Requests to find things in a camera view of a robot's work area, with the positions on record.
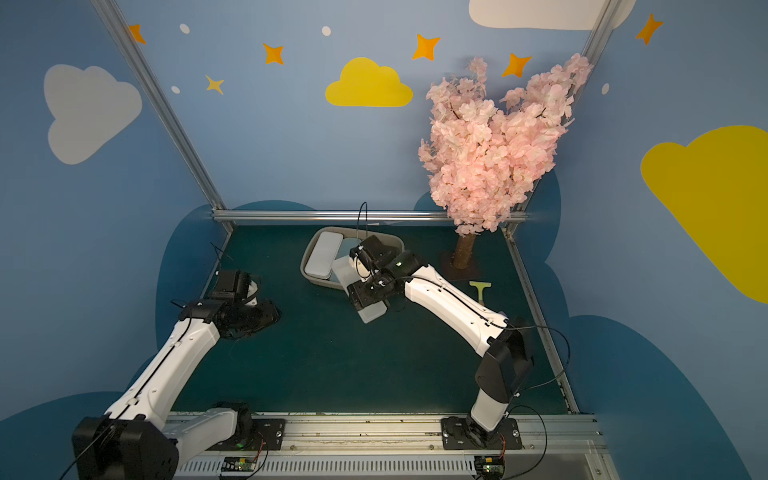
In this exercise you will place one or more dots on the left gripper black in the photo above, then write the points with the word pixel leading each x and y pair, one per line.
pixel 260 315

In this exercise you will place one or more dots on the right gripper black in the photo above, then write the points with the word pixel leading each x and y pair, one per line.
pixel 365 291

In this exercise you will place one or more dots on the clear pencil case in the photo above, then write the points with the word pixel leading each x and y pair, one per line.
pixel 346 274

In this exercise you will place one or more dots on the beige storage box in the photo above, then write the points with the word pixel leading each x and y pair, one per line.
pixel 333 283

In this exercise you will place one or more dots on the white pencil case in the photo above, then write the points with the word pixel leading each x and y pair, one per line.
pixel 322 255

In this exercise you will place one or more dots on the light blue pencil case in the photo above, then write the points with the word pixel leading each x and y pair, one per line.
pixel 346 246

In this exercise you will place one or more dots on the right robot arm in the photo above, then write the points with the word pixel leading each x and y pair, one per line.
pixel 506 361

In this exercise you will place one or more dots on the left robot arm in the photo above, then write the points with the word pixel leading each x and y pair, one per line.
pixel 132 439

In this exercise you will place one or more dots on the pink cherry blossom tree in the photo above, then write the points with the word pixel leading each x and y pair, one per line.
pixel 483 156

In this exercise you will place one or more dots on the left controller board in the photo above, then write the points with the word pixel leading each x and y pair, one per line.
pixel 239 465

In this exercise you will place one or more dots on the controller board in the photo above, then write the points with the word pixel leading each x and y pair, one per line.
pixel 239 465
pixel 489 467

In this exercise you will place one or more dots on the right controller board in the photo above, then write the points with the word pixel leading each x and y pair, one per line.
pixel 489 467

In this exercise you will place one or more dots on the green toy scraper wooden handle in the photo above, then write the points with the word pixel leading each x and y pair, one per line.
pixel 480 288

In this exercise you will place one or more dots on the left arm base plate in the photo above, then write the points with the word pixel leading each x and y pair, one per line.
pixel 253 434

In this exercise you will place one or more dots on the aluminium front rail frame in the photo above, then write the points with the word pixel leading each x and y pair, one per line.
pixel 400 445

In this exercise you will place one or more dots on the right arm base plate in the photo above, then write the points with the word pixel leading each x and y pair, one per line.
pixel 457 434

